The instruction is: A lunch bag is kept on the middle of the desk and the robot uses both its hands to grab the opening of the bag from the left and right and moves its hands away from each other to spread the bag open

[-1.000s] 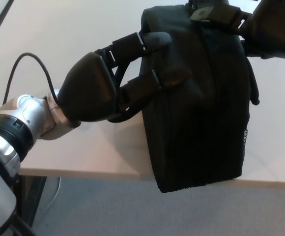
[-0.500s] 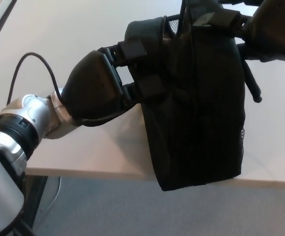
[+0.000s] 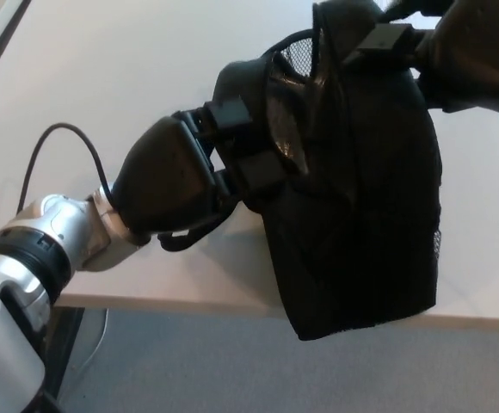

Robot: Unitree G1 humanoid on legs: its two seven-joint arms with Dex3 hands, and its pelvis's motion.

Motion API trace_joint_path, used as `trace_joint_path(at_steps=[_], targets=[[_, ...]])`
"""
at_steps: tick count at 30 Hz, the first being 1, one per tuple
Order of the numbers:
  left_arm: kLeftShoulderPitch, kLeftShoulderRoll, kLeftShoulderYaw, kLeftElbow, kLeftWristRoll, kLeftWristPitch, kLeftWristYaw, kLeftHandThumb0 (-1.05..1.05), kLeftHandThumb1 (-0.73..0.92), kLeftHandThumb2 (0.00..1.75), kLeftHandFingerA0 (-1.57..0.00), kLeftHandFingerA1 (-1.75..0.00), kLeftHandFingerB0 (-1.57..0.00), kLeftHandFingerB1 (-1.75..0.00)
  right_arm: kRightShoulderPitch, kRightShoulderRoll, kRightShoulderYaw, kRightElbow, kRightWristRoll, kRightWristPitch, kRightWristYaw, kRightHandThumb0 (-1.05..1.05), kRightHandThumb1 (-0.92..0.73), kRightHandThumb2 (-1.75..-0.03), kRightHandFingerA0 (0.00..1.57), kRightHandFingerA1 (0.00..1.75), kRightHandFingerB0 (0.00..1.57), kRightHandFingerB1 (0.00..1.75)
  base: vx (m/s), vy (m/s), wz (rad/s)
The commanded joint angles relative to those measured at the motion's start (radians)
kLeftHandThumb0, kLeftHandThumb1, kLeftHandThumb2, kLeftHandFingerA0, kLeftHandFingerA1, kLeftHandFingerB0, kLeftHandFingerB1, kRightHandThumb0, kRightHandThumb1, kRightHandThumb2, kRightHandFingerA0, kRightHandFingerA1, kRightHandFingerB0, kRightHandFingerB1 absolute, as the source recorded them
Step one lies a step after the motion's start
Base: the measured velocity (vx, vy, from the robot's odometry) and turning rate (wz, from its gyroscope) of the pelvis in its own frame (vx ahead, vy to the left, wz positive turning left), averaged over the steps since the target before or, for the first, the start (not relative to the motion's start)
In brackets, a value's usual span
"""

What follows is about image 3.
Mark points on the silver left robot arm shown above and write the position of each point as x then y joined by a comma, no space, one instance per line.
17,279

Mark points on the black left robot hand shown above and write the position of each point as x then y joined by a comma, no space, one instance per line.
163,180

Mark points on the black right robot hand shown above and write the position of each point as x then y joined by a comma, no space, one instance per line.
473,56

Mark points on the black fabric lunch bag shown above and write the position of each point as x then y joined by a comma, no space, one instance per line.
361,215

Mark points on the dark table leg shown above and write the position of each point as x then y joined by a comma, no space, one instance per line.
66,344

